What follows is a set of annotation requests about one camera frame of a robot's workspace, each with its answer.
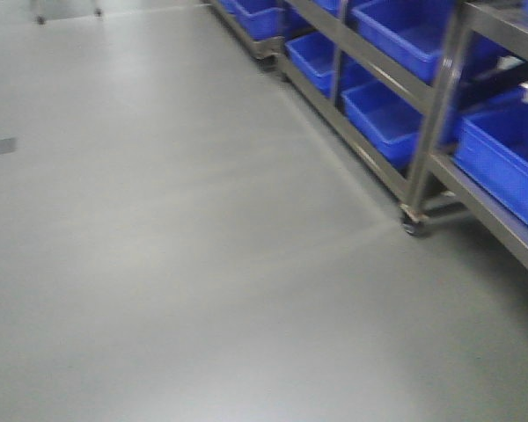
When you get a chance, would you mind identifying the blue plastic bin lower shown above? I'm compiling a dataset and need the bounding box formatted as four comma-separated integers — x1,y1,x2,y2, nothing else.
341,78,458,164

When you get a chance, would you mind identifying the stainless steel shelf rack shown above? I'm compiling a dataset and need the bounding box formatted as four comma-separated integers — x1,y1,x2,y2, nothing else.
209,0,472,238

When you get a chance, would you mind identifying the blue plastic bin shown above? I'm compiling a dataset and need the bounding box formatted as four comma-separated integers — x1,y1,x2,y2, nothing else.
350,0,511,87
453,87,528,226
341,78,458,164
219,0,310,40

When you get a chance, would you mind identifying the blue plastic bin near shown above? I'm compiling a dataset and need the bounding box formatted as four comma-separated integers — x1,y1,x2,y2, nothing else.
453,87,528,226

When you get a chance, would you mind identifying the blue plastic bin upper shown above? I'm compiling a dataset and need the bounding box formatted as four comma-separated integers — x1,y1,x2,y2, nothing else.
350,0,511,87

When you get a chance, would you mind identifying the blue bin far left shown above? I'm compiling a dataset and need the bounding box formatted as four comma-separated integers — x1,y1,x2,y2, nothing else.
285,32,373,98

